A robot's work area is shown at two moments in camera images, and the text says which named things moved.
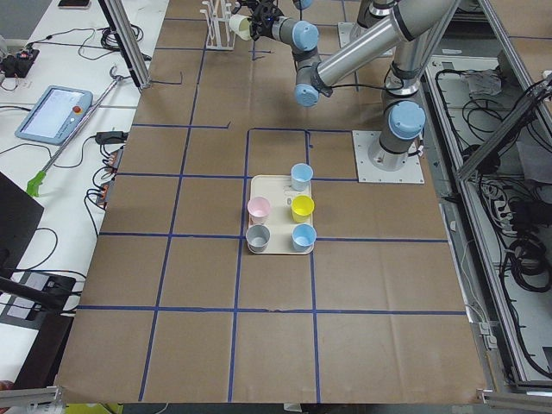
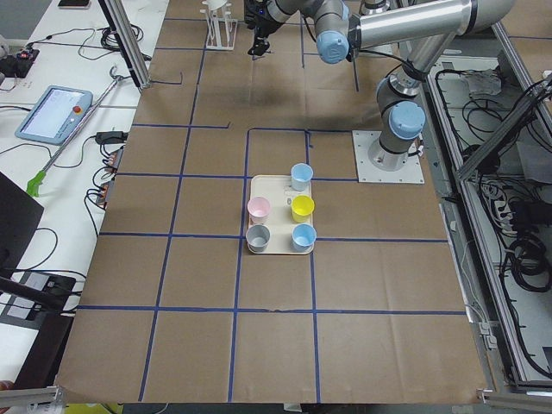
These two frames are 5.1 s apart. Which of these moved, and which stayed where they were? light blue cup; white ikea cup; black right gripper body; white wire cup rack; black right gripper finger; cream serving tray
Moved: white ikea cup; black right gripper finger
Stayed: white wire cup rack; cream serving tray; black right gripper body; light blue cup
